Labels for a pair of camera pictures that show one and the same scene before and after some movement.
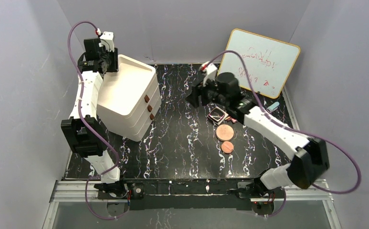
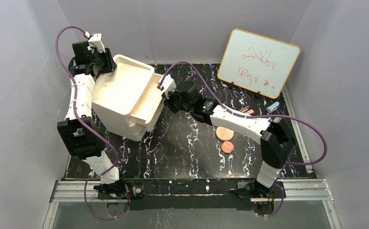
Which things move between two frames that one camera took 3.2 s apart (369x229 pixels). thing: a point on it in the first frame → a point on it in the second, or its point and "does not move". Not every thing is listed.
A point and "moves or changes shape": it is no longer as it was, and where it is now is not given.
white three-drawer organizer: x=129 y=99 does not move
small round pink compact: x=227 y=147 does not move
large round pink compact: x=225 y=132 does not move
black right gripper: x=195 y=96 → x=169 y=103
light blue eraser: x=273 y=107 does not move
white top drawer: x=146 y=98 moves or changes shape
